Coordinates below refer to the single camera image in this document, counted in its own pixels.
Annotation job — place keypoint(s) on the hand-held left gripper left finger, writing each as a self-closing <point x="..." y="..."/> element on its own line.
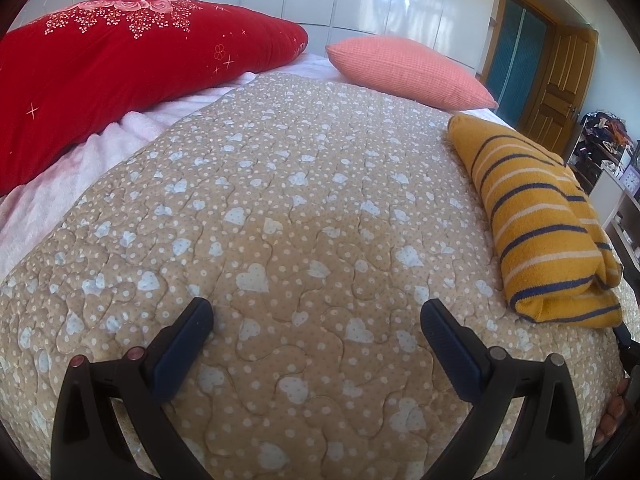
<point x="182" y="345"/>

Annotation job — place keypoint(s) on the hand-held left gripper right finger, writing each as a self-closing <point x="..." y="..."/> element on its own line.
<point x="452" y="347"/>

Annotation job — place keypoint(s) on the yellow striped sweater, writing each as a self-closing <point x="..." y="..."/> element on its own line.
<point x="540" y="220"/>

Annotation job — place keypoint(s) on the shelf with piled clothes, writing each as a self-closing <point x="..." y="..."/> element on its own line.
<point x="600" y="145"/>

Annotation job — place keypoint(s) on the person's right hand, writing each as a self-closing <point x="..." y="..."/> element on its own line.
<point x="616" y="407"/>

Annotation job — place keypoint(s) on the beige heart-print quilt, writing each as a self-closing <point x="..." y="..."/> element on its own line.
<point x="300" y="235"/>

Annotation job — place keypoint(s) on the small purple clock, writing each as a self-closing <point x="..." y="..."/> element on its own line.
<point x="631" y="179"/>

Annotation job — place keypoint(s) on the black clock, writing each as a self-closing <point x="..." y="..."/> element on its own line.
<point x="636" y="155"/>

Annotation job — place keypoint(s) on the wooden door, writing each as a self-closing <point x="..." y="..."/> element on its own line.
<point x="560" y="95"/>

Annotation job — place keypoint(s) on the red embroidered pillow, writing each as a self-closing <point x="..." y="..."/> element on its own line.
<point x="125" y="80"/>

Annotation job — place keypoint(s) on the pink knitted pillow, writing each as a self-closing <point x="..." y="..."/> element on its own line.
<point x="410" y="72"/>

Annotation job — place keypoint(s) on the teal glass door panel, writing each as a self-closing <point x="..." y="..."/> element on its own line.
<point x="517" y="60"/>

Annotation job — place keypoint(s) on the white glossy wardrobe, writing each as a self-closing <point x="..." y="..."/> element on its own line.
<point x="375" y="5"/>

